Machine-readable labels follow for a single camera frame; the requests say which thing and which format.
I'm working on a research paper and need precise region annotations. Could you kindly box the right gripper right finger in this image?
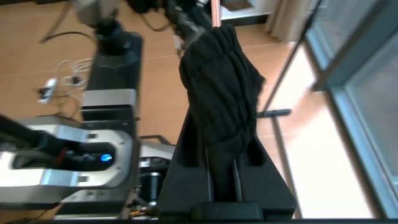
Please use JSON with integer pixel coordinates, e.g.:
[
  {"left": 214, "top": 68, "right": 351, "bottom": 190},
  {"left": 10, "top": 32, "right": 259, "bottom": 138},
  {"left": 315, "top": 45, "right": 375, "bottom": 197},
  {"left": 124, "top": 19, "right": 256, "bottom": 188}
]
[{"left": 233, "top": 135, "right": 297, "bottom": 219}]

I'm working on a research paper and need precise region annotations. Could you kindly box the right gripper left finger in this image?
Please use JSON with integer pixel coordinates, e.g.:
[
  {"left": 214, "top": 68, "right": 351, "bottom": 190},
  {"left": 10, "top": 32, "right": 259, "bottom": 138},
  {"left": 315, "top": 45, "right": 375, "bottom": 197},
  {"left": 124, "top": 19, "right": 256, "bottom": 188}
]
[{"left": 158, "top": 108, "right": 216, "bottom": 218}]

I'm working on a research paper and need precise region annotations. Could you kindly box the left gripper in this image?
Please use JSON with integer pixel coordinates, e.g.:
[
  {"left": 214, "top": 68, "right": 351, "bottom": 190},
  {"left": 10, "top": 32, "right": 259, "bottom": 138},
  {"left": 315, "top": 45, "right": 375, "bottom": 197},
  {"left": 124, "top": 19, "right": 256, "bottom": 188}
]
[{"left": 166, "top": 0, "right": 214, "bottom": 50}]

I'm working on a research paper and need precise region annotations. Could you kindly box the black garment with white cords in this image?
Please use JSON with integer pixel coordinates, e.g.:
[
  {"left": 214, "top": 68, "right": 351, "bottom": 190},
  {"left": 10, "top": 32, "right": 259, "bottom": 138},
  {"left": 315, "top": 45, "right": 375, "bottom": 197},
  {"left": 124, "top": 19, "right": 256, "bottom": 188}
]
[{"left": 178, "top": 23, "right": 267, "bottom": 203}]

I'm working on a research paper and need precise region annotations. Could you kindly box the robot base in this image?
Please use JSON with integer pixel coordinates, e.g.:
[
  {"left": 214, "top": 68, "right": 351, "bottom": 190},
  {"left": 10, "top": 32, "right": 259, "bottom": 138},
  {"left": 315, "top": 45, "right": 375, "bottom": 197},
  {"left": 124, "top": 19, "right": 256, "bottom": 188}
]
[{"left": 0, "top": 30, "right": 177, "bottom": 220}]

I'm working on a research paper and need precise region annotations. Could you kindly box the black clothes rack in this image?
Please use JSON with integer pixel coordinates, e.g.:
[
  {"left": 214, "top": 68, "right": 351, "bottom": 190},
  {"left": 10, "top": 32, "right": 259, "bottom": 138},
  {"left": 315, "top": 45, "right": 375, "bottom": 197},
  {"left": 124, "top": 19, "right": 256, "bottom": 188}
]
[{"left": 256, "top": 0, "right": 322, "bottom": 218}]

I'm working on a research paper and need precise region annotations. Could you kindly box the beige curtain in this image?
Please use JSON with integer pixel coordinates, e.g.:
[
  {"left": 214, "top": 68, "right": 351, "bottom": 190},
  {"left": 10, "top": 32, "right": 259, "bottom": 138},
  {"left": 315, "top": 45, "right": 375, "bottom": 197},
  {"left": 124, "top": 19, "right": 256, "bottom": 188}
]
[{"left": 266, "top": 0, "right": 313, "bottom": 44}]

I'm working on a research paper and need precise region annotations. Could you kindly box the window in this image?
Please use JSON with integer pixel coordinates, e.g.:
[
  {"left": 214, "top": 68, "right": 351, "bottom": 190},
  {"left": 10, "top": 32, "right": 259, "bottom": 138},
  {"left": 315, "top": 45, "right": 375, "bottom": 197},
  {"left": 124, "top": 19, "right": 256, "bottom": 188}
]
[{"left": 304, "top": 0, "right": 398, "bottom": 218}]

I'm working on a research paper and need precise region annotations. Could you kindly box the white power strip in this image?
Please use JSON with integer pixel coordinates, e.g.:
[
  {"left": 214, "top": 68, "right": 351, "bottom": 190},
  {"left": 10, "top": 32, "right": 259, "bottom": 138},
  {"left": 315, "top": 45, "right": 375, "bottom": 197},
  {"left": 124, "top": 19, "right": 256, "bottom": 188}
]
[{"left": 37, "top": 77, "right": 59, "bottom": 105}]

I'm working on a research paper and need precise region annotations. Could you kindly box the black cable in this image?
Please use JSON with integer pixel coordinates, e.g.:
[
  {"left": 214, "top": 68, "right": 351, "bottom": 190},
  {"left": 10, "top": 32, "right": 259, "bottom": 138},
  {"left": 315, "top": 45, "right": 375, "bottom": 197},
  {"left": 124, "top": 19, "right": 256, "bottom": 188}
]
[{"left": 39, "top": 30, "right": 98, "bottom": 44}]

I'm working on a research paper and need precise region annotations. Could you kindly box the white cable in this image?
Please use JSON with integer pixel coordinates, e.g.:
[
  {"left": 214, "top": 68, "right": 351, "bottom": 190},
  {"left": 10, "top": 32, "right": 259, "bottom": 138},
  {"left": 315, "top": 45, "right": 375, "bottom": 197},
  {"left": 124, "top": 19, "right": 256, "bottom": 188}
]
[{"left": 57, "top": 58, "right": 94, "bottom": 91}]

